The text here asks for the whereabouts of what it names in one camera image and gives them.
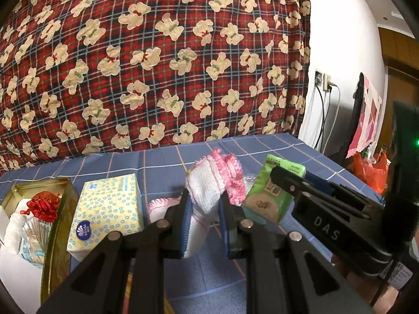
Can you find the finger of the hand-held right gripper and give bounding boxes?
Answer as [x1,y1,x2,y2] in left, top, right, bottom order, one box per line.
[304,172,382,212]
[270,166,372,219]

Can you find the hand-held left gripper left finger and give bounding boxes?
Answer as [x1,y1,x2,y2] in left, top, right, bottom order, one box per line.
[36,188,194,314]

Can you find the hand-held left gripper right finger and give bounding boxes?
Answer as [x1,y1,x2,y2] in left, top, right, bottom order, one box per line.
[219,194,375,314]

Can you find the green tissue pack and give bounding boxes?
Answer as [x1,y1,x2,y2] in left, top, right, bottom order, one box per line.
[242,154,306,225]

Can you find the clear plastic bag pack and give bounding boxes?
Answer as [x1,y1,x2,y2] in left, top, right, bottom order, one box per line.
[242,173,260,188]

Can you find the white cloth with pink edge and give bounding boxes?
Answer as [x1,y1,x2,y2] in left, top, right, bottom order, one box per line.
[147,149,246,259]

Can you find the yellow patterned tissue box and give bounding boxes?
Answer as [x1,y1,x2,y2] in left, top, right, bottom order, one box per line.
[66,173,145,262]

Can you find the rectangular gold tin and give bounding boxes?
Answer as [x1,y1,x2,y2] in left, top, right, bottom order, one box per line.
[0,177,79,305]

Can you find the red ribbon candy bag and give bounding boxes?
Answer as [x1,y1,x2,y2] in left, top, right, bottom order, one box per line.
[19,219,50,266]

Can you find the white soft roll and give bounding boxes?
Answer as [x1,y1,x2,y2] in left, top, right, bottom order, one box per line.
[4,212,26,256]

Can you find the blue checked tablecloth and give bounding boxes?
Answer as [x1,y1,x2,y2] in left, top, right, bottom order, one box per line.
[0,133,383,314]

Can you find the orange plastic bag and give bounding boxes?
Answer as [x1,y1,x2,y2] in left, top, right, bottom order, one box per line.
[352,152,390,195]

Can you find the black curved panel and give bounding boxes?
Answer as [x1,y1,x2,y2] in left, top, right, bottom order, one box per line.
[334,72,365,171]

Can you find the red plaid bear blanket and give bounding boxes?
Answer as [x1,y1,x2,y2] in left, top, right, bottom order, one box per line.
[0,0,311,174]

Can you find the black power cable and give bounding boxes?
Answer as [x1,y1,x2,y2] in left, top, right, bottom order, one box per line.
[312,86,321,149]
[320,88,329,153]

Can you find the white power cable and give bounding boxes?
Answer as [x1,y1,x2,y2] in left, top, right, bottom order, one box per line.
[329,83,341,153]

